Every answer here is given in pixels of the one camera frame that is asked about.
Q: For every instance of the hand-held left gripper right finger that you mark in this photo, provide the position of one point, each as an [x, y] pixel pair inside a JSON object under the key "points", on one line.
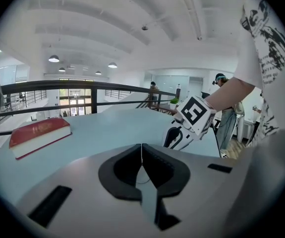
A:
{"points": [[172, 180]]}

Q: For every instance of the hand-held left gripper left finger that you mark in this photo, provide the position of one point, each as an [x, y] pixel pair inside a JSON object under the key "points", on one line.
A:
{"points": [[112, 180]]}

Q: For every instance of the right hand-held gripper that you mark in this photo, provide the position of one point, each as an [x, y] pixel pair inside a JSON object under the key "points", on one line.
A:
{"points": [[195, 114]]}

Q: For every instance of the person's right forearm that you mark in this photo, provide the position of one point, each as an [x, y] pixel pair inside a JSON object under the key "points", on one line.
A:
{"points": [[229, 90]]}

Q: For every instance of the small green potted plant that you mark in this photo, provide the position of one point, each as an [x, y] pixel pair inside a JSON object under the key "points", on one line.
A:
{"points": [[174, 102]]}

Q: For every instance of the dark bottle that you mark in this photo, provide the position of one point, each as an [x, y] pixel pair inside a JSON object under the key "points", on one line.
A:
{"points": [[178, 90]]}

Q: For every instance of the glass entrance door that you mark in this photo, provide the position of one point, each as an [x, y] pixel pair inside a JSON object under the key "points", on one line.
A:
{"points": [[75, 101]]}

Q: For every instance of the person's white printed shirt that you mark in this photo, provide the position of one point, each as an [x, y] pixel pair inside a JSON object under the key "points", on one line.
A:
{"points": [[268, 66]]}

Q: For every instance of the red hardcover book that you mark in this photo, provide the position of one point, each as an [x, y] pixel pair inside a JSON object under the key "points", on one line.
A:
{"points": [[37, 133]]}

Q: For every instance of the dome pendant lamp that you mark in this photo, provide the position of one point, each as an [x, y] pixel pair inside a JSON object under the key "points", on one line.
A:
{"points": [[98, 72], [53, 58], [112, 65], [62, 69]]}

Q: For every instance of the round ceiling detector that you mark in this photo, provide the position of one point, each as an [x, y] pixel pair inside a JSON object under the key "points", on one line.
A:
{"points": [[144, 28]]}

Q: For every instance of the black metal railing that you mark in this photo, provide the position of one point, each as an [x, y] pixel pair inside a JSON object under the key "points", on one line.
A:
{"points": [[58, 83]]}

